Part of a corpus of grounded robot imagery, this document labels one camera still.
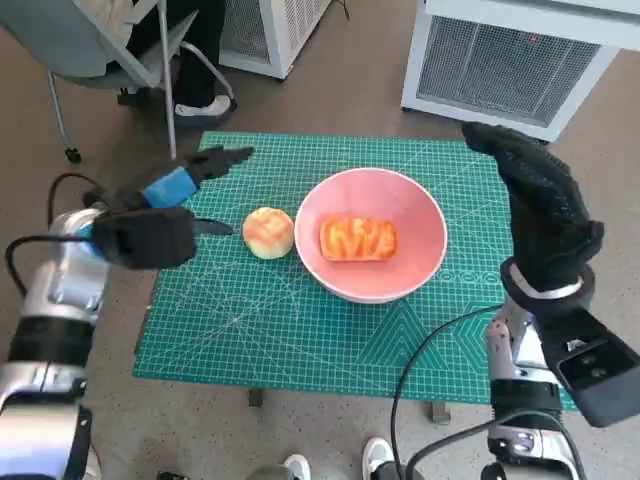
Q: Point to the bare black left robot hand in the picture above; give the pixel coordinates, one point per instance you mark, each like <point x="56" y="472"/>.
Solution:
<point x="170" y="187"/>

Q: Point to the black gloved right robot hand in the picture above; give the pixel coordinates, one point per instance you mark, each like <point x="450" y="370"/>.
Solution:
<point x="545" y="215"/>

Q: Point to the round toy bread bun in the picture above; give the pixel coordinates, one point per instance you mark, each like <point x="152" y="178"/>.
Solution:
<point x="267" y="232"/>

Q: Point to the pink bowl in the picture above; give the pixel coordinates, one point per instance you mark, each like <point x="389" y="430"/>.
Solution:
<point x="425" y="235"/>

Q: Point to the long striped toy bread loaf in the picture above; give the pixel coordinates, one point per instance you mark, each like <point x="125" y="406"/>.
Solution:
<point x="357" y="237"/>

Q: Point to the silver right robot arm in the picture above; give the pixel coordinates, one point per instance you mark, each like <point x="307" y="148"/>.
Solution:
<point x="522" y="400"/>

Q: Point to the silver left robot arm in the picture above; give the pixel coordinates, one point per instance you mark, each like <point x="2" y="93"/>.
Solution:
<point x="60" y="290"/>

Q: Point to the seated person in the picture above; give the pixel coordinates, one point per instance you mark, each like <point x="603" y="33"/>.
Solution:
<point x="200" y="65"/>

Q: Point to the green cutting mat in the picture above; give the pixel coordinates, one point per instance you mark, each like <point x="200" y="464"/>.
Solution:
<point x="250" y="320"/>

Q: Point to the large white mesh cabinet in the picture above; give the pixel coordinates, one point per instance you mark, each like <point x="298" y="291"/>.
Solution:
<point x="505" y="65"/>

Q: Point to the grey office chair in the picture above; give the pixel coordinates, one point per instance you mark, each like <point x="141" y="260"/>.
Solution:
<point x="65" y="40"/>

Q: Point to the small white mesh cabinet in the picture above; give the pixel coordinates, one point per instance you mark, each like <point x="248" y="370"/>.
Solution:
<point x="285" y="35"/>

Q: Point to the grey table foot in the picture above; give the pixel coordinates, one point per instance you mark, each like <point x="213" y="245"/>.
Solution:
<point x="440" y="412"/>
<point x="256" y="398"/>

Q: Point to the standing person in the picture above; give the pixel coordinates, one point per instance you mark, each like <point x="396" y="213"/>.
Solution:
<point x="375" y="452"/>

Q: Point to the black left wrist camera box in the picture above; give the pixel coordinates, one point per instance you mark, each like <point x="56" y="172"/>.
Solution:
<point x="145" y="240"/>

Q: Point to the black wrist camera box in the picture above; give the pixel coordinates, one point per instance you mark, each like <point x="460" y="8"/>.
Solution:
<point x="145" y="240"/>
<point x="600" y="380"/>

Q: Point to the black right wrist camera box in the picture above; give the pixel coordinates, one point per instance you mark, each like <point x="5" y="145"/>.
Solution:
<point x="600" y="380"/>

